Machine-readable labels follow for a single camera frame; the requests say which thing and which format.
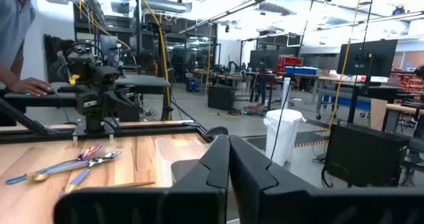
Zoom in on yellow hanging cable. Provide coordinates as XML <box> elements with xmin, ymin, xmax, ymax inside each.
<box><xmin>327</xmin><ymin>0</ymin><xmax>362</xmax><ymax>136</ymax></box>
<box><xmin>125</xmin><ymin>0</ymin><xmax>172</xmax><ymax>121</ymax></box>

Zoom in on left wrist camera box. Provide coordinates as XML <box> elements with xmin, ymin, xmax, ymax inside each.
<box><xmin>95</xmin><ymin>66</ymin><xmax>121</xmax><ymax>86</ymax></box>

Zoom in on person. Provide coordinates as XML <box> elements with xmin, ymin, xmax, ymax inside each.
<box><xmin>0</xmin><ymin>0</ymin><xmax>49</xmax><ymax>85</ymax></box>

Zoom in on black computer tower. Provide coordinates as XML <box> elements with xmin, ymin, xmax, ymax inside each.
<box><xmin>323</xmin><ymin>123</ymin><xmax>411</xmax><ymax>189</ymax></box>

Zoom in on black monitor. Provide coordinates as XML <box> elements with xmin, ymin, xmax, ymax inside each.
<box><xmin>248</xmin><ymin>49</ymin><xmax>280</xmax><ymax>70</ymax></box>
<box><xmin>337</xmin><ymin>39</ymin><xmax>398</xmax><ymax>78</ymax></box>

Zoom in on red storage rack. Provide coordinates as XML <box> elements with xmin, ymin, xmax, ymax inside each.
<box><xmin>278</xmin><ymin>56</ymin><xmax>303</xmax><ymax>73</ymax></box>

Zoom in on white trash can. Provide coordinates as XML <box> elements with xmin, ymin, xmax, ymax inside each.
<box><xmin>263</xmin><ymin>108</ymin><xmax>307</xmax><ymax>168</ymax></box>

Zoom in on clear plastic bin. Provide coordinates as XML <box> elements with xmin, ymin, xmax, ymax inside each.
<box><xmin>154</xmin><ymin>134</ymin><xmax>213</xmax><ymax>189</ymax></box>

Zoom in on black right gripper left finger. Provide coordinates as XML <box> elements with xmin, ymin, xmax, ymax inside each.
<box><xmin>54</xmin><ymin>134</ymin><xmax>231</xmax><ymax>224</ymax></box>

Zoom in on lavender-handled silver spoon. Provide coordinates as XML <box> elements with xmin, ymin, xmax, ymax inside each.
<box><xmin>46</xmin><ymin>150</ymin><xmax>122</xmax><ymax>176</ymax></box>
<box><xmin>68</xmin><ymin>156</ymin><xmax>104</xmax><ymax>187</ymax></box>

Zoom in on blue plastic crate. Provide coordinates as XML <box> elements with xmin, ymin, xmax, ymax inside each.
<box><xmin>285</xmin><ymin>66</ymin><xmax>319</xmax><ymax>76</ymax></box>

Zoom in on person's hand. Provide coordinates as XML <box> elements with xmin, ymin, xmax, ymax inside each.
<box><xmin>9</xmin><ymin>77</ymin><xmax>53</xmax><ymax>97</ymax></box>

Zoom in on black floor box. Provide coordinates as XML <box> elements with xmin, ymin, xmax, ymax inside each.
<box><xmin>207</xmin><ymin>84</ymin><xmax>235</xmax><ymax>111</ymax></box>

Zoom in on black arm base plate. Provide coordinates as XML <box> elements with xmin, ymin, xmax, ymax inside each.
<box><xmin>72</xmin><ymin>117</ymin><xmax>122</xmax><ymax>137</ymax></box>

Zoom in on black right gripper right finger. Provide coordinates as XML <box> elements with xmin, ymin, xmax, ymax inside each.
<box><xmin>228</xmin><ymin>134</ymin><xmax>424</xmax><ymax>224</ymax></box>

